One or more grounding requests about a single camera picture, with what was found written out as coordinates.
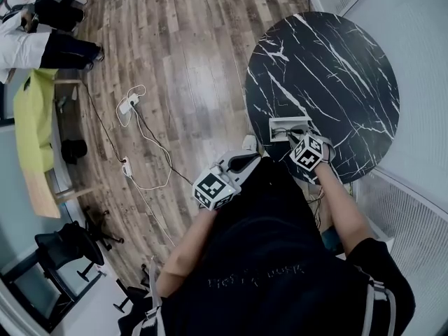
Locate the person's left forearm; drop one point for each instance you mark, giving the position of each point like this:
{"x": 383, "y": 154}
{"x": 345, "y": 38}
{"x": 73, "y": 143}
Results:
{"x": 185, "y": 250}

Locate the person's right forearm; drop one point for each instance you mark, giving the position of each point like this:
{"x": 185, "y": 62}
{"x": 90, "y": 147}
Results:
{"x": 341, "y": 208}

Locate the white radiator grille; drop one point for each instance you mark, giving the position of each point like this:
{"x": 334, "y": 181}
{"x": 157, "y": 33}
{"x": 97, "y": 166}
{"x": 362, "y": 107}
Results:
{"x": 413, "y": 243}

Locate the person's white shoe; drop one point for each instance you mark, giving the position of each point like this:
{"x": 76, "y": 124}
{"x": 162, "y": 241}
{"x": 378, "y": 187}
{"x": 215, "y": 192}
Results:
{"x": 249, "y": 143}

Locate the white glasses case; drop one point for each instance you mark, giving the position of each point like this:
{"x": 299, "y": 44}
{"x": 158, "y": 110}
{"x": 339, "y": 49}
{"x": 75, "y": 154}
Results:
{"x": 273, "y": 126}

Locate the white square power strip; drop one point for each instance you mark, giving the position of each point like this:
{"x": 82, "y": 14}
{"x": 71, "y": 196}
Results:
{"x": 126, "y": 106}

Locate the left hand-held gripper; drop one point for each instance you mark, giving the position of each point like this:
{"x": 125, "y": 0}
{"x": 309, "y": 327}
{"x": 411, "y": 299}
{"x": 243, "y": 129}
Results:
{"x": 213, "y": 189}

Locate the black office chair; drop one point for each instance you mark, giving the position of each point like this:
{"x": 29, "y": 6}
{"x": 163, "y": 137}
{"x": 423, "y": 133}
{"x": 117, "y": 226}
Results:
{"x": 70, "y": 247}

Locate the white long power strip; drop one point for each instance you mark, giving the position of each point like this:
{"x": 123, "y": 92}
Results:
{"x": 126, "y": 166}

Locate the black bag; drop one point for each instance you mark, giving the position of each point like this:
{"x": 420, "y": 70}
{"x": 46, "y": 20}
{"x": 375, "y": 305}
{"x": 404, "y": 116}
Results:
{"x": 74, "y": 150}

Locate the black glasses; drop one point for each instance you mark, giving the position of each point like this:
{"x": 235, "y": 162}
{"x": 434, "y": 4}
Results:
{"x": 284, "y": 131}

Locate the wooden side table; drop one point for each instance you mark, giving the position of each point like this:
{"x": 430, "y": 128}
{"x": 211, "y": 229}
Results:
{"x": 42, "y": 194}

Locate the black chair base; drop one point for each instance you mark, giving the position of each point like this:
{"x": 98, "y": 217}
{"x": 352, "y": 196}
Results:
{"x": 131, "y": 292}

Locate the yellow-green sofa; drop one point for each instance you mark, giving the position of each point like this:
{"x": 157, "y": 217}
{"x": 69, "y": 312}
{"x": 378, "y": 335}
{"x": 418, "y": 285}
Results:
{"x": 33, "y": 121}

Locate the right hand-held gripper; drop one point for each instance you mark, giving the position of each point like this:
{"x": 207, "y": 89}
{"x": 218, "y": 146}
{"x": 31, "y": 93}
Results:
{"x": 308, "y": 154}

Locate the person's black shirt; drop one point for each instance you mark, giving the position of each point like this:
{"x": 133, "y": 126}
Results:
{"x": 266, "y": 257}

